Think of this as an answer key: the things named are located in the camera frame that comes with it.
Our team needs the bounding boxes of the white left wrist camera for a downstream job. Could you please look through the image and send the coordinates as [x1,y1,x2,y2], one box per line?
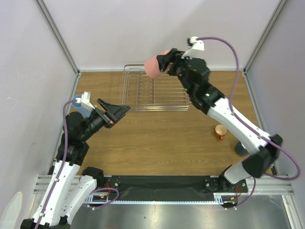
[80,91,96,111]

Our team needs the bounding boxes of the aluminium frame rail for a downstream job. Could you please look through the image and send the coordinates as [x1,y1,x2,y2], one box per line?
[33,174,295,205]

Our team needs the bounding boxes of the light blue plastic cup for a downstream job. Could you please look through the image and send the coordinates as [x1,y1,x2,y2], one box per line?
[72,94,92,117]

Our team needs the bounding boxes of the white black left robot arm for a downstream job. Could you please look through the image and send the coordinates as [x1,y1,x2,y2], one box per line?
[20,99,130,229]

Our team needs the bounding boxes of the red ceramic mug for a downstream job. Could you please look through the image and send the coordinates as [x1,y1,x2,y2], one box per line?
[215,124,227,140]

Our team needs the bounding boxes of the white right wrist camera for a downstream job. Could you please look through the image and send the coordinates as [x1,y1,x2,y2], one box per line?
[182,36,204,59]

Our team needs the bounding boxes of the dark blue paper cup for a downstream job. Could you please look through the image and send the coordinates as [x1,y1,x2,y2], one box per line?
[234,141,248,156]

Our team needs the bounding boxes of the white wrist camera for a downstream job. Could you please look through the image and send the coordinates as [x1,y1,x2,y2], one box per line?
[80,91,96,111]
[182,36,204,59]

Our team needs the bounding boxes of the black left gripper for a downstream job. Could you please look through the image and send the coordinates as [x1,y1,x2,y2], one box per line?
[80,98,131,141]

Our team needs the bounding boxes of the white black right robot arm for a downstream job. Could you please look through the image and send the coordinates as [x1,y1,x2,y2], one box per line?
[156,48,283,192]

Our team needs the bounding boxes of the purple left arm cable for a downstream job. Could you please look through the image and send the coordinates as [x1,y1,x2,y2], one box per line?
[35,99,120,229]

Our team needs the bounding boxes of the pink plastic cup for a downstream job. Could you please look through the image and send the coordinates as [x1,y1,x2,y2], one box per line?
[144,56,172,79]

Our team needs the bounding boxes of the wire dish rack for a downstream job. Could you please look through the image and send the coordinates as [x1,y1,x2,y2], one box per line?
[120,64,190,111]

